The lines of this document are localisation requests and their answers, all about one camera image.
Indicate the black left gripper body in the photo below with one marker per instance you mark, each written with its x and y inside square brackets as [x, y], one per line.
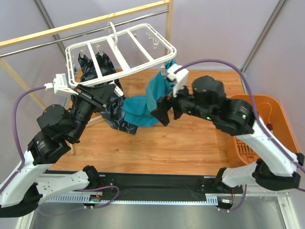
[91, 98]

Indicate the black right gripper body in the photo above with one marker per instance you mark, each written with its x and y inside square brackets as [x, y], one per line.
[171, 105]

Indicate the teal shorts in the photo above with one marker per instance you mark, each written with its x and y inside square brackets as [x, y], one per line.
[138, 108]

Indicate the white clip drying hanger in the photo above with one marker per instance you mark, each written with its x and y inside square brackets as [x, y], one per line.
[113, 40]

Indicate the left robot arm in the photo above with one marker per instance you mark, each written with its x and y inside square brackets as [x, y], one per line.
[21, 193]

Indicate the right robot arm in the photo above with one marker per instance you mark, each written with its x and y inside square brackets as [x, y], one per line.
[276, 168]

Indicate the dark shark print shorts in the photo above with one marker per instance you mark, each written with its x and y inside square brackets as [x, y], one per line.
[112, 113]

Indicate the orange plastic laundry basket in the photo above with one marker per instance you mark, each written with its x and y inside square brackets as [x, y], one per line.
[239, 153]

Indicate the wooden clothes rack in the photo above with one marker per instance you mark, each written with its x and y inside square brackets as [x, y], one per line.
[38, 61]

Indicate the black base cloth strip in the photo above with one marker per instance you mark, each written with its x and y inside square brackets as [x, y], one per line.
[164, 188]

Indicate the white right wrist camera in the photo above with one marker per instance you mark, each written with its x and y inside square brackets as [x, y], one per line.
[179, 79]

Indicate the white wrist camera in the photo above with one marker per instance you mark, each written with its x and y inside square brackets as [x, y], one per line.
[60, 86]
[179, 79]

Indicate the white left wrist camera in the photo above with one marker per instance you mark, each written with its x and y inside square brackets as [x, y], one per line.
[60, 86]

